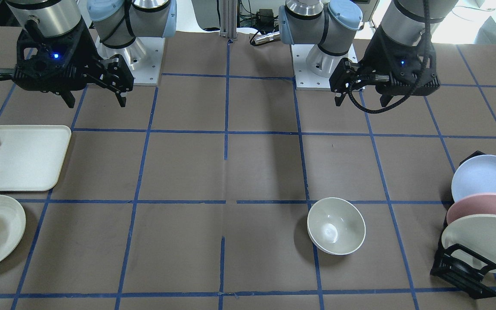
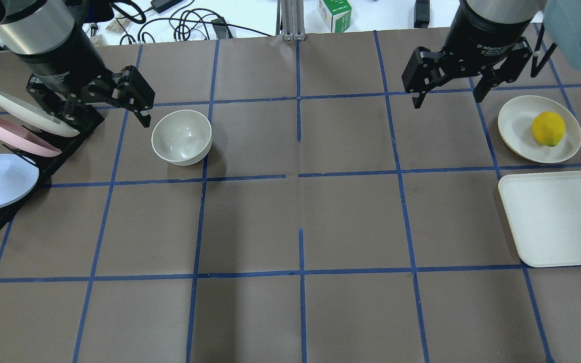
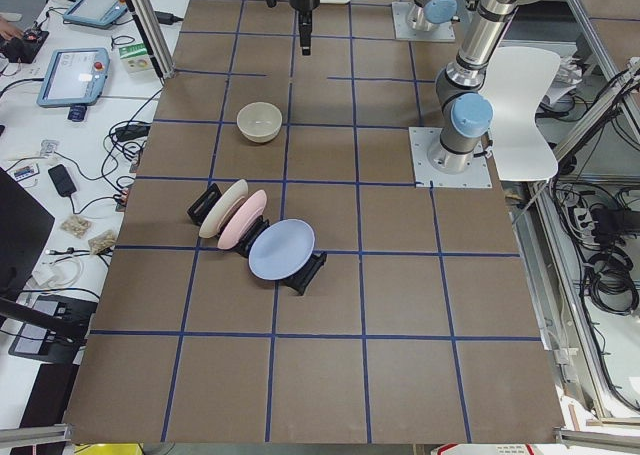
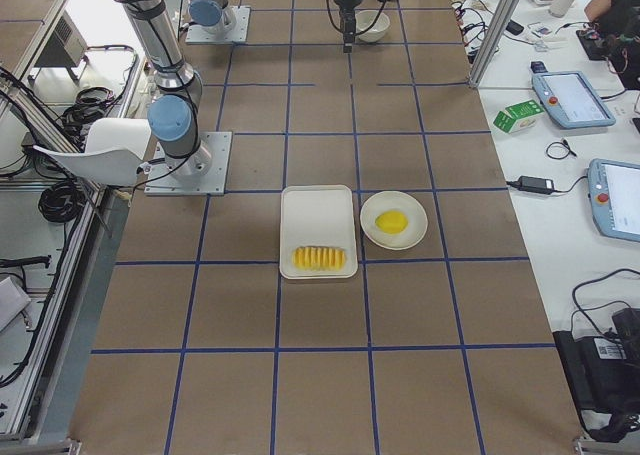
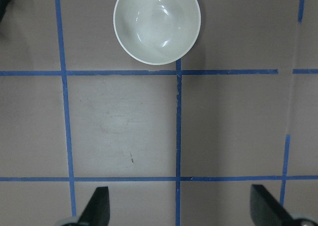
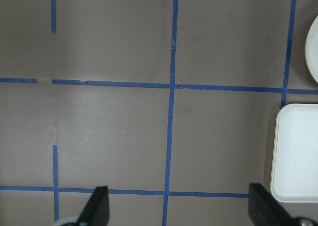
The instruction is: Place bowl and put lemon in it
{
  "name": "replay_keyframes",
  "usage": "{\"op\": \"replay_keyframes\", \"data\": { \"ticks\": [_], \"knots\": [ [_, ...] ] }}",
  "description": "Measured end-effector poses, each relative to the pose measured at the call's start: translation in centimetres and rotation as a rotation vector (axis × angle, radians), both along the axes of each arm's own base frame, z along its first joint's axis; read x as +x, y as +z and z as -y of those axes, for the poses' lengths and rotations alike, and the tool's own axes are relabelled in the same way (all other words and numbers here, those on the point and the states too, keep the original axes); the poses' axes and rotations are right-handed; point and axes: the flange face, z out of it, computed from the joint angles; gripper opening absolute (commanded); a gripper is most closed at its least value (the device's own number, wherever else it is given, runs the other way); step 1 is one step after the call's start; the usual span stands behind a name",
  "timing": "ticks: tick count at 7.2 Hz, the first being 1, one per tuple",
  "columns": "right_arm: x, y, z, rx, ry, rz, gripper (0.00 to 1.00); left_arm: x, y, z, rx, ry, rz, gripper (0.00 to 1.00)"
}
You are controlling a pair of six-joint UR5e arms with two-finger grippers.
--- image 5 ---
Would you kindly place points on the white ceramic bowl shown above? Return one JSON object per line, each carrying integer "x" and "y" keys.
{"x": 157, "y": 32}

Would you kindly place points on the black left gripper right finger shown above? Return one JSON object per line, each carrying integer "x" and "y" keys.
{"x": 266, "y": 210}

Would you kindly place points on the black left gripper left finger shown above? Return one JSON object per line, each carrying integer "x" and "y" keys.
{"x": 97, "y": 211}

